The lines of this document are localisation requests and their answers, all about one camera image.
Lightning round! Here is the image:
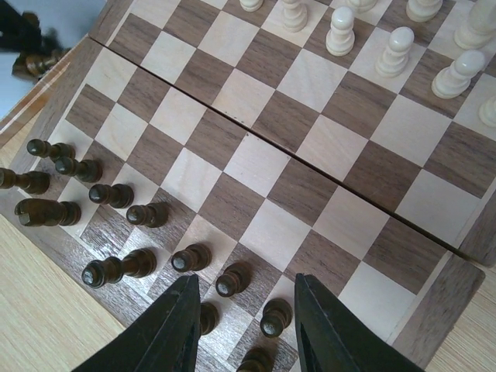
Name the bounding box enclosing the dark chess piece in tin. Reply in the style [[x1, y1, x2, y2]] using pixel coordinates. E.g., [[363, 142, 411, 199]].
[[12, 50, 64, 80]]

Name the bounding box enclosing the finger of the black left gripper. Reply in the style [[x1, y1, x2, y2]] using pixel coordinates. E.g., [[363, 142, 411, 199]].
[[1, 1, 42, 50]]

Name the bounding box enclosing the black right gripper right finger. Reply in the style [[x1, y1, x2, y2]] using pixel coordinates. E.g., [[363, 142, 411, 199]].
[[294, 274, 422, 371]]

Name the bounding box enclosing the dark chess knight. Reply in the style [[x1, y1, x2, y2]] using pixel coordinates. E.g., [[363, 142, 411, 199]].
[[14, 198, 81, 227]]

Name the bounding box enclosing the wooden chess board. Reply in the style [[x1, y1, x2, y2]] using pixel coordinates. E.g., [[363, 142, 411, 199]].
[[12, 1, 495, 371]]

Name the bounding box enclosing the dark chess piece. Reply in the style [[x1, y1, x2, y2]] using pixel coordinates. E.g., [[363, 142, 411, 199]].
[[200, 301, 219, 336], [12, 50, 64, 80]]

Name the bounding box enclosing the dark chess rook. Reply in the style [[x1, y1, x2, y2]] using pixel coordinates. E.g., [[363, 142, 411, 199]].
[[0, 168, 50, 195]]

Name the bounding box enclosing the metal tin tray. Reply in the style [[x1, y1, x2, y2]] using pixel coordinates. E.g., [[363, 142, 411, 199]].
[[1, 0, 106, 118]]

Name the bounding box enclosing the dark chess pawn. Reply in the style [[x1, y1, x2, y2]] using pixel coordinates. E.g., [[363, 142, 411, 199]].
[[260, 298, 292, 338], [26, 139, 75, 162], [81, 248, 157, 288], [171, 243, 212, 273], [54, 157, 102, 183], [126, 202, 170, 228], [215, 262, 251, 298], [88, 184, 134, 208]]

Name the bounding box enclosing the dark chess bishop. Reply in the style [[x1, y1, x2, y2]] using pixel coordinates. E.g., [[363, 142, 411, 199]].
[[236, 347, 274, 372]]

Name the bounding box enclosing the white chess pawn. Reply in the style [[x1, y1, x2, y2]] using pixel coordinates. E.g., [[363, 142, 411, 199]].
[[375, 26, 415, 78], [431, 50, 485, 99], [325, 6, 355, 57]]

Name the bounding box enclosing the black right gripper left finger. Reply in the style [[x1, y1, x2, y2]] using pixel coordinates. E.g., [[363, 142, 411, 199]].
[[77, 274, 201, 371]]

